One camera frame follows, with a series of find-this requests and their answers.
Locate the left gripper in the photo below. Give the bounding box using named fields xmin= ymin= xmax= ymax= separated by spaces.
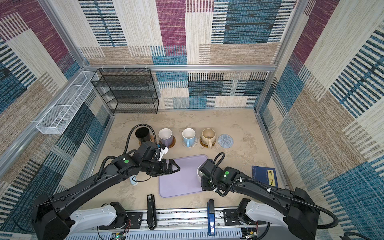
xmin=141 ymin=158 xmax=181 ymax=177

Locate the white mug purple outside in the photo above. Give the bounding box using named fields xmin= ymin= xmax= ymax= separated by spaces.
xmin=159 ymin=128 xmax=174 ymax=148

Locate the multicolour braided round coaster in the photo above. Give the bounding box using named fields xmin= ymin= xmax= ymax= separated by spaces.
xmin=183 ymin=138 xmax=198 ymax=148

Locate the white mug blue handle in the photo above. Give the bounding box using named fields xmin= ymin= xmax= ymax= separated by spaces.
xmin=182 ymin=128 xmax=196 ymax=139

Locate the black mug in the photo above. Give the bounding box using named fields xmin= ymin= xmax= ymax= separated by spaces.
xmin=135 ymin=127 xmax=152 ymax=145

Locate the beige mug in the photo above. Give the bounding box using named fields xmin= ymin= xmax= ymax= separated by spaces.
xmin=200 ymin=129 xmax=217 ymax=147

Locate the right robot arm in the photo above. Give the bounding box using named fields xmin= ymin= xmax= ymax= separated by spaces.
xmin=198 ymin=153 xmax=339 ymax=240

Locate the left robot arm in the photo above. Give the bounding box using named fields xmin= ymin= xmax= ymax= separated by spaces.
xmin=32 ymin=141 xmax=181 ymax=240

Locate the brown wooden round coaster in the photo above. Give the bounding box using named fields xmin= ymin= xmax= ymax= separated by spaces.
xmin=160 ymin=136 xmax=176 ymax=148

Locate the grey-blue knitted round coaster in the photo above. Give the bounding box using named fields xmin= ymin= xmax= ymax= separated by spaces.
xmin=217 ymin=134 xmax=234 ymax=149

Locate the blue stapler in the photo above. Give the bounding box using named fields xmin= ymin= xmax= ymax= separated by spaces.
xmin=207 ymin=199 xmax=216 ymax=237

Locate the lilac plastic tray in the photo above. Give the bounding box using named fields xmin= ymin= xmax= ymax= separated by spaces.
xmin=159 ymin=155 xmax=208 ymax=198

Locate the light blue case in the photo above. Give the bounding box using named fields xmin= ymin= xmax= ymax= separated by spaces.
xmin=130 ymin=176 xmax=138 ymax=186

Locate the black stapler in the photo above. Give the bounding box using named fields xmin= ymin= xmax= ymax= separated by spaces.
xmin=147 ymin=194 xmax=158 ymax=230

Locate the dark blue booklet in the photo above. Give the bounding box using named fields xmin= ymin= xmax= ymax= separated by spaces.
xmin=252 ymin=166 xmax=279 ymax=188

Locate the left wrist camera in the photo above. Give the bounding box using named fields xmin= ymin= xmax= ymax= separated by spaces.
xmin=158 ymin=145 xmax=169 ymax=162

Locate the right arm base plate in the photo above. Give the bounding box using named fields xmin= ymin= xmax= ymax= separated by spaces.
xmin=219 ymin=209 xmax=257 ymax=226

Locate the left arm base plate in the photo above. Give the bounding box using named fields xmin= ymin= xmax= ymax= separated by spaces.
xmin=99 ymin=212 xmax=143 ymax=230

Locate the black wire mesh shelf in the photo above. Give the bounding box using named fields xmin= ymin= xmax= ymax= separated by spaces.
xmin=91 ymin=68 xmax=159 ymax=114

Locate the white wire wall basket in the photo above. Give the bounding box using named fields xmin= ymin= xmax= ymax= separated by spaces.
xmin=36 ymin=71 xmax=95 ymax=135

